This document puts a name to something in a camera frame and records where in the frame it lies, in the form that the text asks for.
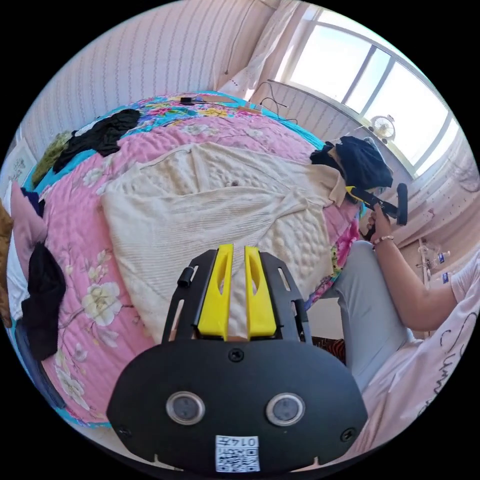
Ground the person's body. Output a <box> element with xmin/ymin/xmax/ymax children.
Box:
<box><xmin>329</xmin><ymin>239</ymin><xmax>480</xmax><ymax>468</ymax></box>

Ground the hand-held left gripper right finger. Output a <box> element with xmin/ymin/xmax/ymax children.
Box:
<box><xmin>244</xmin><ymin>245</ymin><xmax>279</xmax><ymax>341</ymax></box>

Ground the person's right hand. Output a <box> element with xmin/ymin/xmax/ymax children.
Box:
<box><xmin>365</xmin><ymin>211</ymin><xmax>394</xmax><ymax>242</ymax></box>

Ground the bed with pink floral quilt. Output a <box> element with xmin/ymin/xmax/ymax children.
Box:
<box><xmin>7</xmin><ymin>91</ymin><xmax>364</xmax><ymax>429</ymax></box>

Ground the black cable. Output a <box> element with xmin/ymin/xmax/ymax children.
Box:
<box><xmin>257</xmin><ymin>80</ymin><xmax>300</xmax><ymax>124</ymax></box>

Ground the small white fan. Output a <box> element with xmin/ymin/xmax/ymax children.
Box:
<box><xmin>370</xmin><ymin>113</ymin><xmax>397</xmax><ymax>146</ymax></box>

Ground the person's right forearm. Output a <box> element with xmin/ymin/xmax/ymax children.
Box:
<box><xmin>371</xmin><ymin>233</ymin><xmax>461</xmax><ymax>333</ymax></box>

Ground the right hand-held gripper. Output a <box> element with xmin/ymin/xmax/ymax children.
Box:
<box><xmin>345</xmin><ymin>185</ymin><xmax>400</xmax><ymax>242</ymax></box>

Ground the beige v-neck knit jacket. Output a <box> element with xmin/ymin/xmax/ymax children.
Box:
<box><xmin>100</xmin><ymin>142</ymin><xmax>348</xmax><ymax>344</ymax></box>

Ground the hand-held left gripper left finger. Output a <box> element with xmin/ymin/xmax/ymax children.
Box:
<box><xmin>197</xmin><ymin>244</ymin><xmax>235</xmax><ymax>342</ymax></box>

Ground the pink lace curtain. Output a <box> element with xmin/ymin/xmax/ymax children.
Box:
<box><xmin>393</xmin><ymin>131</ymin><xmax>480</xmax><ymax>250</ymax></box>
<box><xmin>218</xmin><ymin>0</ymin><xmax>302</xmax><ymax>104</ymax></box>

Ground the pile of clothes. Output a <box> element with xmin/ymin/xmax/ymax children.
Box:
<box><xmin>30</xmin><ymin>108</ymin><xmax>142</xmax><ymax>188</ymax></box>
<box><xmin>310</xmin><ymin>135</ymin><xmax>394</xmax><ymax>191</ymax></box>
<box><xmin>0</xmin><ymin>198</ymin><xmax>68</xmax><ymax>363</ymax></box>

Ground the window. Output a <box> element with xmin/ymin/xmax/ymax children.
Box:
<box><xmin>287</xmin><ymin>10</ymin><xmax>465</xmax><ymax>180</ymax></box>

